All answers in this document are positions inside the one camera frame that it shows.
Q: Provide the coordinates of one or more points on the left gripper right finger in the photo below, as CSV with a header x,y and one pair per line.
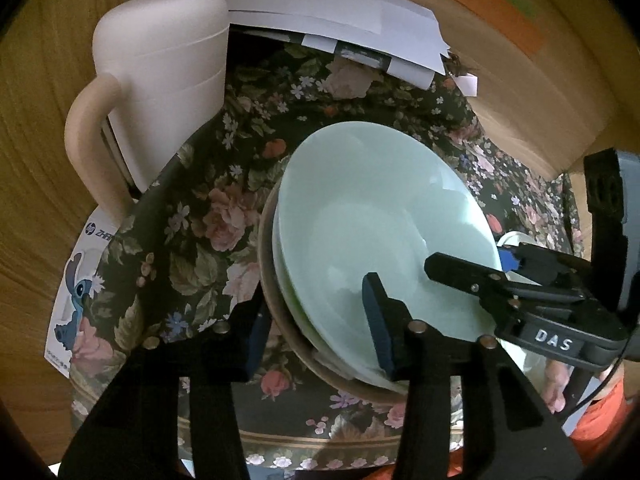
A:
x,y
508,432

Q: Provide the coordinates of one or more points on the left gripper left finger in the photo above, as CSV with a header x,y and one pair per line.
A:
x,y
132,431

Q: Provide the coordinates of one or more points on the white plate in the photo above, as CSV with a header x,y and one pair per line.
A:
x,y
334,363

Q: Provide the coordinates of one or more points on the mint green plate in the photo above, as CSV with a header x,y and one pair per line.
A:
x,y
358,197

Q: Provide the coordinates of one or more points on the orange sleeve forearm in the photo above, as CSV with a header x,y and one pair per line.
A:
x,y
604,419

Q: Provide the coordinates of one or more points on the right hand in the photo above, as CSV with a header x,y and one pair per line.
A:
x,y
556,378

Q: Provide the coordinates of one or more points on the stitch cartoon card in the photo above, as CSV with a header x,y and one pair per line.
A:
x,y
71,338

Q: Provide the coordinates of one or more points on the floral tablecloth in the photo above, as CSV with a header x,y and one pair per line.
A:
x,y
187,255

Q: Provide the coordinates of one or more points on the orange sticky note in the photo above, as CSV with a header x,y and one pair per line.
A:
x,y
512,25

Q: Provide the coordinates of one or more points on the cream mug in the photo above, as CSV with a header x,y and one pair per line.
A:
x,y
160,69

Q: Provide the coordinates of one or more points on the white paper stack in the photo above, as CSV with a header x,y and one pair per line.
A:
x,y
407,33

